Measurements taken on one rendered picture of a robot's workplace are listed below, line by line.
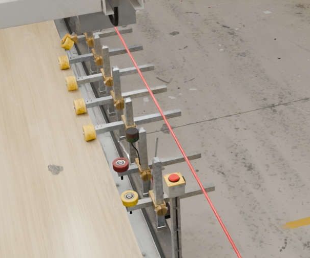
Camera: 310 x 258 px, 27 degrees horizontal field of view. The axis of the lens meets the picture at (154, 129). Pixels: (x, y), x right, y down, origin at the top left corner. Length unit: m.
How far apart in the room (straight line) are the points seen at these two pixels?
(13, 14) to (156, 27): 5.19
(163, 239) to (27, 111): 1.11
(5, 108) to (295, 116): 2.33
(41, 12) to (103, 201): 1.93
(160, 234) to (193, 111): 2.12
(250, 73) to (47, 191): 2.87
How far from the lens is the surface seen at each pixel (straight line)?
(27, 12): 1.12
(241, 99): 5.20
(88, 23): 1.31
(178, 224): 2.73
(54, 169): 3.16
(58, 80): 3.86
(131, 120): 3.27
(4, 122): 3.58
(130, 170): 3.20
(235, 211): 4.20
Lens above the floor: 2.91
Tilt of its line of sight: 37 degrees down
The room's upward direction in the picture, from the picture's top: 3 degrees counter-clockwise
